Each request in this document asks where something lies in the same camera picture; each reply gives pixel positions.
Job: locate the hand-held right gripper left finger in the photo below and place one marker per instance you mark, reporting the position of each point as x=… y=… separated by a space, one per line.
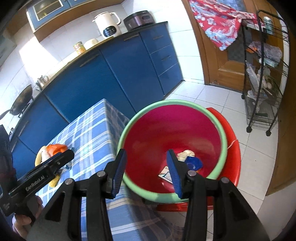
x=119 y=176

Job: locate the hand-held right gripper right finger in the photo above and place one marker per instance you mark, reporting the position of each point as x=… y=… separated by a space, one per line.
x=174 y=176

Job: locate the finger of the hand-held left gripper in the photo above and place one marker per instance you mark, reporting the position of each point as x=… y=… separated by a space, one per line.
x=61 y=160

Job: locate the white cardboard box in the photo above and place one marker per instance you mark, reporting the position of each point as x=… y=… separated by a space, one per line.
x=165 y=175

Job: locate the orange plastic wrapper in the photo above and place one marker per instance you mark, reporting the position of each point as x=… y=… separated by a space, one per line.
x=57 y=148

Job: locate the yellow foam fruit net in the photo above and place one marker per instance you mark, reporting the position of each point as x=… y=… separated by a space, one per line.
x=55 y=182

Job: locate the blue plastic bag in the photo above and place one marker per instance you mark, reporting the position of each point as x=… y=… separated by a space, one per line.
x=194 y=163

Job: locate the large white tissue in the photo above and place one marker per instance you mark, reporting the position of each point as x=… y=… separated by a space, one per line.
x=185 y=154

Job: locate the red basin with green rim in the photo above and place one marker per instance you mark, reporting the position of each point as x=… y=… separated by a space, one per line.
x=173 y=129

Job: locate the person's left hand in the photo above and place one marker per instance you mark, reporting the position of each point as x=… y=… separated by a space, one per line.
x=22 y=226

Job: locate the yellow banana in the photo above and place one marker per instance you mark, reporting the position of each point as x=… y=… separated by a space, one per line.
x=38 y=160

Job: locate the blue plaid tablecloth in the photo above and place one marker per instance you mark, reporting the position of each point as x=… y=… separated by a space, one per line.
x=92 y=139

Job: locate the red plastic stool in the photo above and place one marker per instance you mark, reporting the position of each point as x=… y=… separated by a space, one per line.
x=231 y=157

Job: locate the black wok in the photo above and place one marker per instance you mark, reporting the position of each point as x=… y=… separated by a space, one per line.
x=22 y=99

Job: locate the steel kettle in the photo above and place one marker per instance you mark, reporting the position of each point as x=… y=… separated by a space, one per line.
x=42 y=81

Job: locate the blue kitchen base cabinet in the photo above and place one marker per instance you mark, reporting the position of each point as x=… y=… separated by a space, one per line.
x=115 y=64

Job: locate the yellow tin can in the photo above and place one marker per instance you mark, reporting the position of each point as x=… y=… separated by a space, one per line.
x=78 y=47

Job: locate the wooden door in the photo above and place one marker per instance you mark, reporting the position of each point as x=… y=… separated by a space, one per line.
x=222 y=69

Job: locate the white covered bowl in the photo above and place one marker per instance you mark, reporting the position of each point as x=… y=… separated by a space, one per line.
x=91 y=44

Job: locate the white egg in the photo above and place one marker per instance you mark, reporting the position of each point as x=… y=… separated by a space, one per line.
x=269 y=86
x=264 y=81
x=258 y=75

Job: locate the white electric kettle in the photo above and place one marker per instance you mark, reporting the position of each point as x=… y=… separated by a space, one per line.
x=106 y=23

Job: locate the clear plastic bag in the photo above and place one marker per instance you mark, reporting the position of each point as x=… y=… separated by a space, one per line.
x=270 y=53

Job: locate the dark rice cooker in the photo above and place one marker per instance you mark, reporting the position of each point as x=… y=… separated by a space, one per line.
x=138 y=19

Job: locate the red floral cloth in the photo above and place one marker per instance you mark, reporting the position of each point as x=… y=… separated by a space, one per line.
x=219 y=23

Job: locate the blue wall cabinet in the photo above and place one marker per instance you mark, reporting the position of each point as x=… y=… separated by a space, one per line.
x=50 y=9

